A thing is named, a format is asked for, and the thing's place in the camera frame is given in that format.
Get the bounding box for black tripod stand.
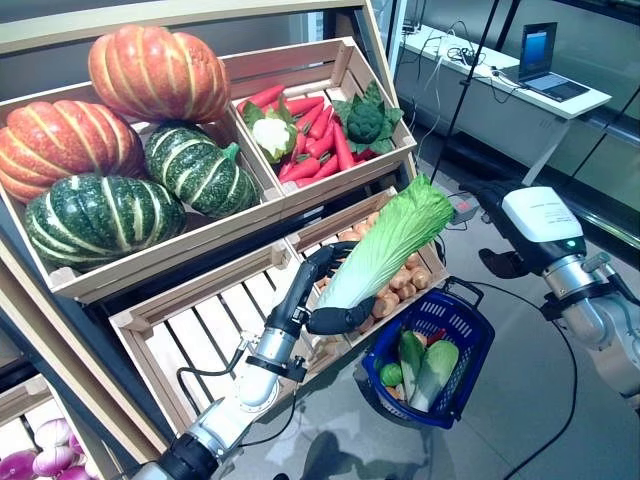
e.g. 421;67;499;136
428;0;502;189

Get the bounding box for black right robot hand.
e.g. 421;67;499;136
458;178;589;280

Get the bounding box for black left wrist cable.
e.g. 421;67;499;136
175;344;251;416

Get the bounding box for wooden turnip crate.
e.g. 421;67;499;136
0;369;117;480

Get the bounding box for green striped pumpkin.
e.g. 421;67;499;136
144;121;262;220
23;173;188;275

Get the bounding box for wooden pumpkin crate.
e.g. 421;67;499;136
0;82;287;305

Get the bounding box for white standing desk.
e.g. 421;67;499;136
398;27;614;187

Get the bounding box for light green bell pepper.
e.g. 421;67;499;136
378;362;404;389

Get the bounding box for green broccoli with leaves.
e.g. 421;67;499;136
331;79;405;156

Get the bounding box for blue plastic shopping basket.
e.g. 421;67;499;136
359;276;497;431

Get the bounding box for wooden potato crate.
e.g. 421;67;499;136
283;187;451;351

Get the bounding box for white cauliflower green leaves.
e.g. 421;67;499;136
241;96;300;166

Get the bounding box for orange striped pumpkin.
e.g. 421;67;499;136
0;99;147;204
88;23;232;125

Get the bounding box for open grey laptop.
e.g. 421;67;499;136
501;22;593;104

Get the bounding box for grey emergency stop box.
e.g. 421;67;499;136
446;193;482;226

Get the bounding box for wooden carrot crate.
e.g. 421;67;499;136
219;35;419;214

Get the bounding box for green white napa cabbage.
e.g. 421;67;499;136
314;173;456;321
407;339;460;414
398;329;427;401

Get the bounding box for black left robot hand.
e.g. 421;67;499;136
269;241;376;341

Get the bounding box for long black floor cable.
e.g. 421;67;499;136
467;279;580;480

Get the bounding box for wooden cabbage crate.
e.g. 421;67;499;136
108;238;354;436

